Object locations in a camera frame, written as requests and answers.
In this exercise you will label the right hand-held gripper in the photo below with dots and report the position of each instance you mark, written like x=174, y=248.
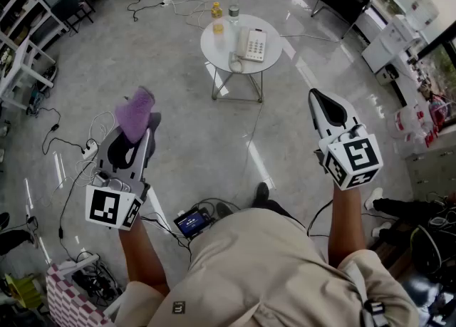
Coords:
x=360, y=154

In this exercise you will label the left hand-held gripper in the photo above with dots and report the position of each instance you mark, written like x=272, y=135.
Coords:
x=103, y=206

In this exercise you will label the purple cloth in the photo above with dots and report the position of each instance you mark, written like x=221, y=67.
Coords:
x=137, y=112

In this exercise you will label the white desk telephone base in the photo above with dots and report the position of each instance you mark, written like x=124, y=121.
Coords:
x=257, y=46

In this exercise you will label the white telephone handset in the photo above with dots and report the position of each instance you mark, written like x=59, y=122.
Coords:
x=243, y=42

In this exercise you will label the person's left forearm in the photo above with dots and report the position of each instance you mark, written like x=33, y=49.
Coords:
x=140, y=258

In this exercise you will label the person's right forearm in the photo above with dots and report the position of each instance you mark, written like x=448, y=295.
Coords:
x=347, y=226

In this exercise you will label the small white power strip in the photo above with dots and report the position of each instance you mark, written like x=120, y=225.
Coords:
x=89, y=149
x=166, y=0

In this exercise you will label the small white box device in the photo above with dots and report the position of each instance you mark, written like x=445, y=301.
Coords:
x=386, y=74

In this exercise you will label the clear plastic bag red print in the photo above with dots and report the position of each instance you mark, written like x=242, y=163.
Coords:
x=406, y=122

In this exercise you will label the white water dispenser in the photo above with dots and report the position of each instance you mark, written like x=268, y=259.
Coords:
x=388, y=44

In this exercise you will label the small black screen device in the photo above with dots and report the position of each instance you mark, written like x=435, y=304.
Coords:
x=190, y=222

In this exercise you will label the person's right black shoe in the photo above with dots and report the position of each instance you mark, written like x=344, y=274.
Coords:
x=261, y=193

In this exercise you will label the person's black shoe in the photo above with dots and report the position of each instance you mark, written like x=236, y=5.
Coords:
x=261, y=193
x=224, y=208

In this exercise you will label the person's black trousers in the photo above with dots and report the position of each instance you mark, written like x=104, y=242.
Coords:
x=274, y=208

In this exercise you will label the grey metal drawer cabinet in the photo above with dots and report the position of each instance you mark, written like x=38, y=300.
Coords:
x=434, y=169

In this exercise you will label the person's left black shoe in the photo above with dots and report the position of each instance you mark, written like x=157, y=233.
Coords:
x=224, y=208

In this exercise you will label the long white power strip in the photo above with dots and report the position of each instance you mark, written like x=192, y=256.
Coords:
x=76, y=263

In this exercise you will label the round white side table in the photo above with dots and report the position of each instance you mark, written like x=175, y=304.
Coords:
x=217, y=47

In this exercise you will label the white desk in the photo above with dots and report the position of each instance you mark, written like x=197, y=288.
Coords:
x=16, y=69

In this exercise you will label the brown wooden bench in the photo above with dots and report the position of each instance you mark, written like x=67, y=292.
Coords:
x=392, y=250

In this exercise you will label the clear water bottle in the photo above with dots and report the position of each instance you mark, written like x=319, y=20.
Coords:
x=233, y=10

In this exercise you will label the yellow juice bottle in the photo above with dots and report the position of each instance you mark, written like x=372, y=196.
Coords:
x=217, y=19

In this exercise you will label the small black chair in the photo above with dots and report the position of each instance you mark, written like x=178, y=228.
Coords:
x=69, y=8

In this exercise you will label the pink checkered box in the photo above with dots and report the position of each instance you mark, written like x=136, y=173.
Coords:
x=67, y=300

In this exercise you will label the yellow green bag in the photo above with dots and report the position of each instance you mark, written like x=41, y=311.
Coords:
x=23, y=291

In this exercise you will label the person's beige shirt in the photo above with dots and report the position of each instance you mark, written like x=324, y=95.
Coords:
x=256, y=275

